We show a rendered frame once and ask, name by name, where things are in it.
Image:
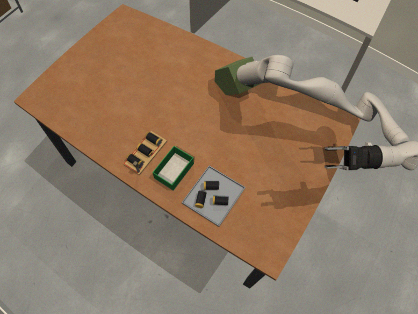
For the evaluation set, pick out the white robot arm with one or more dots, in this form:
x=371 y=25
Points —
x=277 y=70

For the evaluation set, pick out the black battery with yellow end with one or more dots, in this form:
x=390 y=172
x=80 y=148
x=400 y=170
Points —
x=152 y=138
x=144 y=149
x=211 y=185
x=218 y=200
x=200 y=199
x=131 y=158

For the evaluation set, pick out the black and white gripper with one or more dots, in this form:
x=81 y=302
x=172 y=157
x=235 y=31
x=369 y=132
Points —
x=366 y=157

